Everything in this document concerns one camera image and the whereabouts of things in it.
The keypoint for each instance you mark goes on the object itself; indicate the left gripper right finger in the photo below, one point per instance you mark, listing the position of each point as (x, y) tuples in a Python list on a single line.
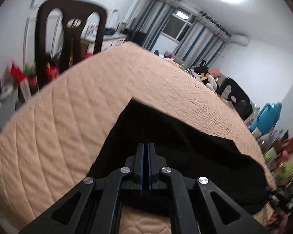
[(155, 164)]

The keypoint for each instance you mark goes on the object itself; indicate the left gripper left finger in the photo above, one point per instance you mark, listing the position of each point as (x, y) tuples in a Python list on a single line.
[(135, 163)]

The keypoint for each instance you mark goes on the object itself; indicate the black pants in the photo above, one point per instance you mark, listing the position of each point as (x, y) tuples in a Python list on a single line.
[(187, 150)]

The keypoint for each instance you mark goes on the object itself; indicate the beige quilted table cover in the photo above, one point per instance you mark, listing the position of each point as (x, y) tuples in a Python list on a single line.
[(50, 143)]

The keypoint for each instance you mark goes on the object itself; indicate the dark plastic chair far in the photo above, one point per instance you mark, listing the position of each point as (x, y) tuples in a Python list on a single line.
[(237, 96)]

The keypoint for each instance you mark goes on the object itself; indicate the dark plastic chair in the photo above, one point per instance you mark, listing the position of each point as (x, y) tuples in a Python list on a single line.
[(237, 96), (74, 18)]

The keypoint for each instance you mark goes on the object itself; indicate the blue thermos jug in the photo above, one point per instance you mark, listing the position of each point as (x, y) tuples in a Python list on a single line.
[(267, 118)]

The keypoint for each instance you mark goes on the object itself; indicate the striped window curtains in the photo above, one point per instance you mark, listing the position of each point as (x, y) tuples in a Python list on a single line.
[(201, 45)]

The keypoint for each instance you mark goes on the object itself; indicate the window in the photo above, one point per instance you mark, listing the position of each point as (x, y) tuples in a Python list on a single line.
[(178, 24)]

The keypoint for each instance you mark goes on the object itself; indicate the white air conditioner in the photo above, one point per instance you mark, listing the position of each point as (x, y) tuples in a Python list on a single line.
[(239, 39)]

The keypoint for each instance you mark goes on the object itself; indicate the dark plastic chair left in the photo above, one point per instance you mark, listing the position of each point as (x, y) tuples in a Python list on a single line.
[(74, 18)]

